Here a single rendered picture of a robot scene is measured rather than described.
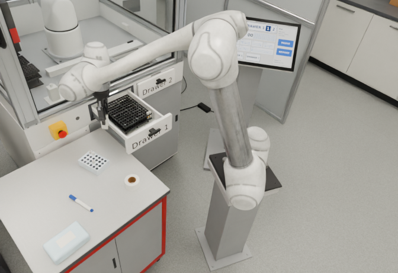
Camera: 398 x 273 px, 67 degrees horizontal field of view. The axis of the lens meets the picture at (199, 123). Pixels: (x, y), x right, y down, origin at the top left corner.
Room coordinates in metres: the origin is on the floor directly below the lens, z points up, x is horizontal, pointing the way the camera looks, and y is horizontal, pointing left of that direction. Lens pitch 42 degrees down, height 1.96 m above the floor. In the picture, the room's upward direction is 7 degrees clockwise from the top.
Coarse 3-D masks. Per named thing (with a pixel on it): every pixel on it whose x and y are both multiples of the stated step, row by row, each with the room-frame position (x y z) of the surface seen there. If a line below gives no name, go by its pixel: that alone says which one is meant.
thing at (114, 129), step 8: (112, 96) 1.35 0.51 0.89; (120, 96) 1.38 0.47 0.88; (136, 96) 1.38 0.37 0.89; (96, 104) 1.26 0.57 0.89; (144, 104) 1.32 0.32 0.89; (96, 112) 1.20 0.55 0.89; (152, 112) 1.28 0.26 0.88; (152, 120) 1.25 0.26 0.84; (112, 128) 1.11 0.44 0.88; (136, 128) 1.17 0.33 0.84; (120, 136) 1.06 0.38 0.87
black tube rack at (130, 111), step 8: (128, 96) 1.36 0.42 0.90; (112, 104) 1.27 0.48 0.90; (120, 104) 1.28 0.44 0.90; (128, 104) 1.29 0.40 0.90; (136, 104) 1.30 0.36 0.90; (112, 112) 1.21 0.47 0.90; (120, 112) 1.22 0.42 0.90; (128, 112) 1.22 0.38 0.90; (136, 112) 1.23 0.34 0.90; (144, 112) 1.24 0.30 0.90; (112, 120) 1.18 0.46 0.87; (120, 120) 1.15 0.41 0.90; (128, 120) 1.16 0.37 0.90; (136, 120) 1.18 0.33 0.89; (144, 120) 1.21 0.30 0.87; (120, 128) 1.13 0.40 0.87; (128, 128) 1.13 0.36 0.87
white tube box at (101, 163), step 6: (84, 156) 0.97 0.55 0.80; (90, 156) 0.98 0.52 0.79; (96, 156) 0.99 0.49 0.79; (78, 162) 0.94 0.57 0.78; (84, 162) 0.94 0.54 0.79; (90, 162) 0.94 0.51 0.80; (96, 162) 0.94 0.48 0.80; (102, 162) 0.95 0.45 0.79; (108, 162) 0.96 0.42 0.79; (90, 168) 0.91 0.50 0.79; (96, 168) 0.91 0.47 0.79; (102, 168) 0.92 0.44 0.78; (96, 174) 0.89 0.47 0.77
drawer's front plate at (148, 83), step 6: (162, 72) 1.60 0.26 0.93; (168, 72) 1.62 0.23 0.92; (174, 72) 1.66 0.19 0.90; (150, 78) 1.52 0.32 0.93; (156, 78) 1.55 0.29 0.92; (162, 78) 1.58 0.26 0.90; (168, 78) 1.62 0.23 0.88; (174, 78) 1.66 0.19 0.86; (138, 84) 1.45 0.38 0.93; (144, 84) 1.47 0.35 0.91; (150, 84) 1.51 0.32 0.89; (168, 84) 1.62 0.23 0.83; (138, 90) 1.45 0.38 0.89; (150, 90) 1.51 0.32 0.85; (156, 90) 1.55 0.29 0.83; (138, 96) 1.45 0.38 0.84; (144, 96) 1.47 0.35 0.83
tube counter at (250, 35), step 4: (248, 32) 1.89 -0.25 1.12; (252, 32) 1.89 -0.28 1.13; (248, 36) 1.87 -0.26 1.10; (252, 36) 1.88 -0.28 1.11; (256, 36) 1.88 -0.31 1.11; (260, 36) 1.88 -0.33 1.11; (264, 36) 1.88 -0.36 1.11; (268, 36) 1.88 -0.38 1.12; (272, 36) 1.88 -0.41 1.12; (268, 40) 1.86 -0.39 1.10; (272, 40) 1.86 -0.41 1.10
